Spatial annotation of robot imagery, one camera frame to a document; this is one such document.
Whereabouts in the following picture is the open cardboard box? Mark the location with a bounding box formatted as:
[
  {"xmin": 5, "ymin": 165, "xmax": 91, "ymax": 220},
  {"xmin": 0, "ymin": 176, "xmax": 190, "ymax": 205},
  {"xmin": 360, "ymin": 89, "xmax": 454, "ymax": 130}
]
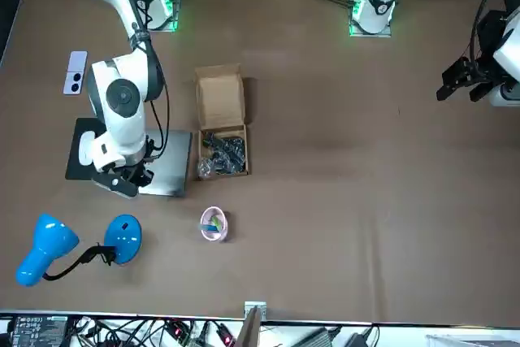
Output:
[{"xmin": 193, "ymin": 63, "xmax": 250, "ymax": 181}]

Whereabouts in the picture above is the white computer mouse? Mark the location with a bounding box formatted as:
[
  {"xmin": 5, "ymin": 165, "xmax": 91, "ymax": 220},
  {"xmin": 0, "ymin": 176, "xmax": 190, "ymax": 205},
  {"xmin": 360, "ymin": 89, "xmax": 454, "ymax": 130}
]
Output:
[{"xmin": 78, "ymin": 131, "xmax": 101, "ymax": 166}]

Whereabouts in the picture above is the blue desk lamp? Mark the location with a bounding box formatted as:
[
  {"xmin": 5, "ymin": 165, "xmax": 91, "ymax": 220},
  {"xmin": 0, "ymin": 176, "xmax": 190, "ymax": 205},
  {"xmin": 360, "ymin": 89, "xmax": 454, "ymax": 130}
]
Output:
[{"xmin": 15, "ymin": 212, "xmax": 143, "ymax": 287}]

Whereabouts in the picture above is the black labelled power adapter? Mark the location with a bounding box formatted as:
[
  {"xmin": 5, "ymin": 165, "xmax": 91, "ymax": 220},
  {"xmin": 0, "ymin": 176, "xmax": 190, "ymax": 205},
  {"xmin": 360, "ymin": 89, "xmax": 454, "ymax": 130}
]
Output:
[{"xmin": 6, "ymin": 314, "xmax": 69, "ymax": 347}]

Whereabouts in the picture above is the black mouse pad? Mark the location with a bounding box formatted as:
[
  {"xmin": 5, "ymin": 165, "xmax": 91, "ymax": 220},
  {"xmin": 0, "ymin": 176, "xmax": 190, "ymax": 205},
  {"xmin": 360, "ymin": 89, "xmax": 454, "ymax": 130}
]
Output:
[{"xmin": 64, "ymin": 117, "xmax": 107, "ymax": 181}]

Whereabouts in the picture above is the silver laptop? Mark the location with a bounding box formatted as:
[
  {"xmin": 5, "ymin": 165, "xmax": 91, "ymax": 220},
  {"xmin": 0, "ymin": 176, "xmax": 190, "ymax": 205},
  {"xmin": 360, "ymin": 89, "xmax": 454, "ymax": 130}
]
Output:
[{"xmin": 136, "ymin": 129, "xmax": 193, "ymax": 198}]

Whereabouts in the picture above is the aluminium camera post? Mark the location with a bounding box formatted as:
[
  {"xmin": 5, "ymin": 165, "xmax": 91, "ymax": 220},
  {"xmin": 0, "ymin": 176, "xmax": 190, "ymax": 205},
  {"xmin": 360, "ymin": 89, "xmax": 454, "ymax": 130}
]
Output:
[{"xmin": 236, "ymin": 301, "xmax": 268, "ymax": 347}]

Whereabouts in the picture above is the black power strip red switch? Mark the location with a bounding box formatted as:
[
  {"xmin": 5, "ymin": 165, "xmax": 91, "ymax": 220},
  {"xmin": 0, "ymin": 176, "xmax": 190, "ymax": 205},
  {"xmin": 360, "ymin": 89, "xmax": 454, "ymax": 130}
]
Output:
[
  {"xmin": 166, "ymin": 320, "xmax": 186, "ymax": 340},
  {"xmin": 214, "ymin": 322, "xmax": 237, "ymax": 346}
]

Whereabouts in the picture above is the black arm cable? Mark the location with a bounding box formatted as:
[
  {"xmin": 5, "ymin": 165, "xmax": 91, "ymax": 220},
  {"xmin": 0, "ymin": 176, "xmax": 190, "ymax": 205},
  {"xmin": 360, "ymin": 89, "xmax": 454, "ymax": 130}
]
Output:
[{"xmin": 108, "ymin": 0, "xmax": 170, "ymax": 161}]

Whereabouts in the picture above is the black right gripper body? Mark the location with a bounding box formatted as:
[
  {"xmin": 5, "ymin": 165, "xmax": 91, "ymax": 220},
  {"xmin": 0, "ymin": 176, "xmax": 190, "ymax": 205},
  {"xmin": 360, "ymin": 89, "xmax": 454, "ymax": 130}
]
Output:
[{"xmin": 119, "ymin": 156, "xmax": 152, "ymax": 180}]

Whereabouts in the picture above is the bag of black parts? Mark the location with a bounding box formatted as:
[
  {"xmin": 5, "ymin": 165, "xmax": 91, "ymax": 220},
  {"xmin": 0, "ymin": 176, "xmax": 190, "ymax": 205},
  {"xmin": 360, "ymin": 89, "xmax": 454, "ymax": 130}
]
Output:
[{"xmin": 197, "ymin": 129, "xmax": 248, "ymax": 180}]

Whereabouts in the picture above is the pink pen cup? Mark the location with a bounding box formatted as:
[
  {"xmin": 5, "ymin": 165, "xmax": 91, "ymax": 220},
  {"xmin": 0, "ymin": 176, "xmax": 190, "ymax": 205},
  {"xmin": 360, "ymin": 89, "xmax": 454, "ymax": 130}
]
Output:
[{"xmin": 200, "ymin": 206, "xmax": 230, "ymax": 244}]

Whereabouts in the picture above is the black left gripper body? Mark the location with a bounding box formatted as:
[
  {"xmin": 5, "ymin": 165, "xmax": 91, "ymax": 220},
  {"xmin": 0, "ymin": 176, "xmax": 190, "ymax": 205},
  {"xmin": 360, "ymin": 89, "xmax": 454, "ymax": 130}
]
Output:
[{"xmin": 466, "ymin": 9, "xmax": 509, "ymax": 89}]

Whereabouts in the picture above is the grey power adapter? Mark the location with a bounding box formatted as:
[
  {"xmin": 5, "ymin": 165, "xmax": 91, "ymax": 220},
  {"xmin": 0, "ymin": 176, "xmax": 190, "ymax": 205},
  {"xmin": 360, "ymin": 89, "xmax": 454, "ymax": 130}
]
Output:
[{"xmin": 300, "ymin": 325, "xmax": 340, "ymax": 347}]

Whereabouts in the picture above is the lilac foldable phone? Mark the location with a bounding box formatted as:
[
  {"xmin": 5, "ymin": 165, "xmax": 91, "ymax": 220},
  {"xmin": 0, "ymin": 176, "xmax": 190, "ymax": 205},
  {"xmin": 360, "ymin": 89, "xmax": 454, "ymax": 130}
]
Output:
[{"xmin": 63, "ymin": 50, "xmax": 89, "ymax": 96}]

